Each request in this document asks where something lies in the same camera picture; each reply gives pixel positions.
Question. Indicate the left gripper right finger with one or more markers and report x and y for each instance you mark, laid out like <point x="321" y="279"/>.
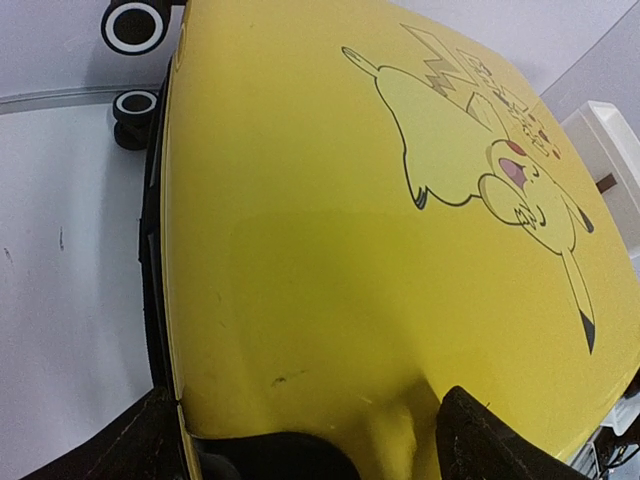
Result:
<point x="473" y="443"/>

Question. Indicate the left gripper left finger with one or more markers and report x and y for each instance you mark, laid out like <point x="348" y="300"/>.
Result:
<point x="147" y="441"/>

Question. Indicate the yellow cartoon print suitcase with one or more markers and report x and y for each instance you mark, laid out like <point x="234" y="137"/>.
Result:
<point x="361" y="208"/>

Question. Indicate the white drawer cabinet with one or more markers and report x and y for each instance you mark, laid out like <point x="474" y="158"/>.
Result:
<point x="609" y="148"/>

